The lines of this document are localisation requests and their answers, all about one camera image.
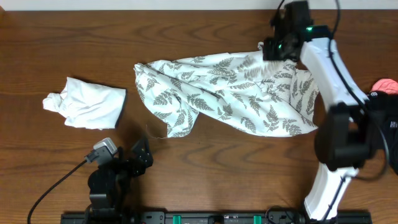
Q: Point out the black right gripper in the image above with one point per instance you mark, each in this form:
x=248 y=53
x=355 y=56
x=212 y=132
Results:
x=269 y=51

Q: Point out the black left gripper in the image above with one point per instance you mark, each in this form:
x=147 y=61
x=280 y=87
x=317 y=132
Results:
x=143 y=162

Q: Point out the white fern print dress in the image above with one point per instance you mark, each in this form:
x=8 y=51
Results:
x=263 y=98

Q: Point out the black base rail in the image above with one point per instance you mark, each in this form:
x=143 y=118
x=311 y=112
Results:
x=278 y=216

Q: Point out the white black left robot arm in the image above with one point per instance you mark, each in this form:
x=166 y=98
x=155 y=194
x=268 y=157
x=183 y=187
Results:
x=111 y=205

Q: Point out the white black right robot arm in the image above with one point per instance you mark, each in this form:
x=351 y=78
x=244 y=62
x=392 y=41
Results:
x=349 y=144

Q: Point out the pink cloth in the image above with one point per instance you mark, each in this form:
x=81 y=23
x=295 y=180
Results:
x=386 y=85

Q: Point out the black garment with label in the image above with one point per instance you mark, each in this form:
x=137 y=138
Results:
x=382 y=127

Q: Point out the white folded shirt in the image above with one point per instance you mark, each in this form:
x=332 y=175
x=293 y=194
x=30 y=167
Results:
x=87 y=105

